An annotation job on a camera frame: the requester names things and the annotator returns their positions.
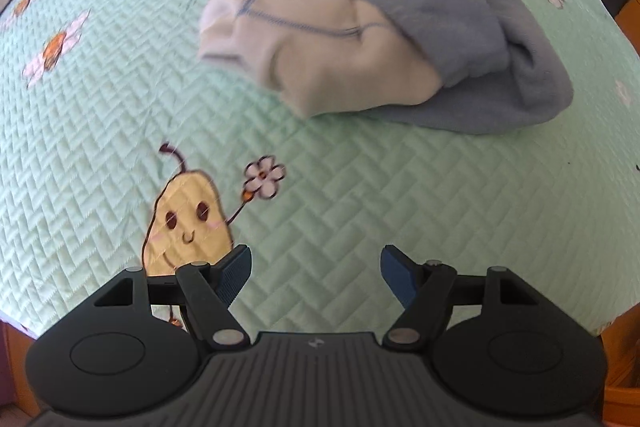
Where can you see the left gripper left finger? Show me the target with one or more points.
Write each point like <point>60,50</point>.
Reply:
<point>208,291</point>

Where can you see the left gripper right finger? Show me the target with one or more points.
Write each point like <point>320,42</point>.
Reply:
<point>424,292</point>

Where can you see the blue fleece pants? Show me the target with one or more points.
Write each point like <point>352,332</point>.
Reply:
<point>470,66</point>

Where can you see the green quilted bee bedspread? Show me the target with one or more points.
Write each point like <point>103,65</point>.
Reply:
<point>91,88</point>

